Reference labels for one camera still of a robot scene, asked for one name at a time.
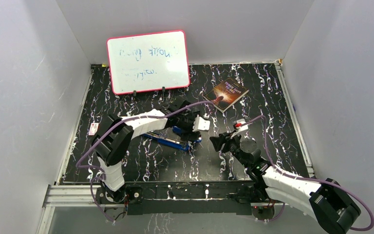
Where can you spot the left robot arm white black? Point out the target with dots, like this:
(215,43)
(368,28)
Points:
(115,134)

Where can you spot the paperback book orange cover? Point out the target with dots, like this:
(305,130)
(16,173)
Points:
(226,94)

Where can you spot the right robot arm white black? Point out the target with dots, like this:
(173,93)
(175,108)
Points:
(330,206)

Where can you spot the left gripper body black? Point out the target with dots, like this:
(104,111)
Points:
(186,123)

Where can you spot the whiteboard with pink frame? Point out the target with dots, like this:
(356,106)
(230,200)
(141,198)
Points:
(148,62)

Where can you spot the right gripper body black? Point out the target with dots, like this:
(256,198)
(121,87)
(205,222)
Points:
(233,144)

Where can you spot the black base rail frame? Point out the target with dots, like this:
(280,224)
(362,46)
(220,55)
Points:
(197,197)

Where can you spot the small red staple box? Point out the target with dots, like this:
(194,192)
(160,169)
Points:
(93,129)

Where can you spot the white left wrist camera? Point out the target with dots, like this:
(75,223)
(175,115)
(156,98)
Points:
(200,124)

